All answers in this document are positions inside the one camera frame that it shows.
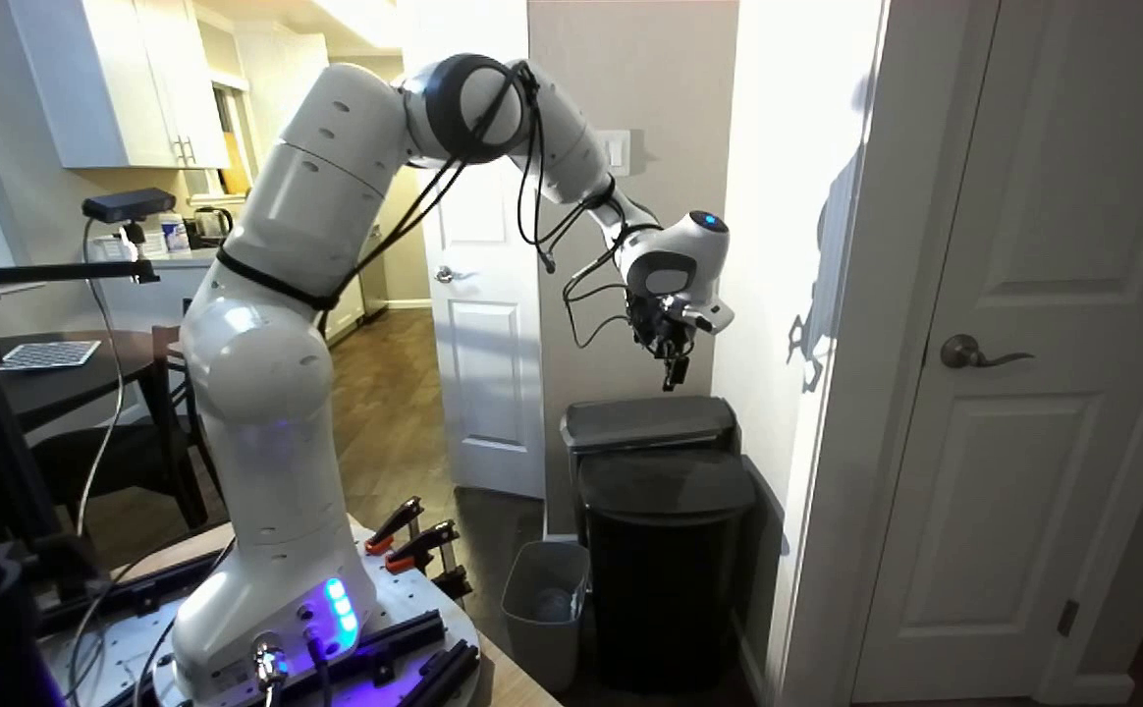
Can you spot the black lidded trash bin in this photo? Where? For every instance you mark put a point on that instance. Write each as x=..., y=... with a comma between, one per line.
x=661, y=565

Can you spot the white panel door with lever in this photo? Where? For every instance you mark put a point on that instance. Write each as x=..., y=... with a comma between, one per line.
x=1027, y=495

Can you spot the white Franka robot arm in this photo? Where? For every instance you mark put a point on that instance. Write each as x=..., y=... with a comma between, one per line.
x=269, y=396

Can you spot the orange black clamp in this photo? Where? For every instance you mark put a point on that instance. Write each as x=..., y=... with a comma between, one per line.
x=422, y=547
x=395, y=525

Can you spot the small gray wastebasket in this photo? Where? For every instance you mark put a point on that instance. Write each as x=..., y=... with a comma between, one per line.
x=547, y=593

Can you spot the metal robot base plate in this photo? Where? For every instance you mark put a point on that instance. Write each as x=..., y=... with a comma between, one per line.
x=111, y=643

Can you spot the white light switch plate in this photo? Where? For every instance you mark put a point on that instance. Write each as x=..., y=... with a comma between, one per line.
x=624, y=152

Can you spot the dark door hinge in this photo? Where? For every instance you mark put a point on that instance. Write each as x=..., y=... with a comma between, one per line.
x=1065, y=620

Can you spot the gray tablet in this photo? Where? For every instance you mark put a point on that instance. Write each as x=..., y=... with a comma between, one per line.
x=49, y=356

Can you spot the black aluminium rail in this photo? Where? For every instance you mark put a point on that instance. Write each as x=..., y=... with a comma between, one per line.
x=439, y=673
x=380, y=647

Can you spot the white upper kitchen cabinets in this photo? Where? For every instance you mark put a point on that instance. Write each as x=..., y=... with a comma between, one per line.
x=119, y=79

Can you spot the black camera stand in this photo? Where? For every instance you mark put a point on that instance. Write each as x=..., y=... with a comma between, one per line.
x=5, y=432

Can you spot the black kettle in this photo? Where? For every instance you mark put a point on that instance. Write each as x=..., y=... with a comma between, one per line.
x=205, y=224

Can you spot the dark wooden table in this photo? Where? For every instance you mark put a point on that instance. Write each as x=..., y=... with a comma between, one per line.
x=33, y=396

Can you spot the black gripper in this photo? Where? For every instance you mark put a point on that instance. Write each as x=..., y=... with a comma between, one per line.
x=661, y=321

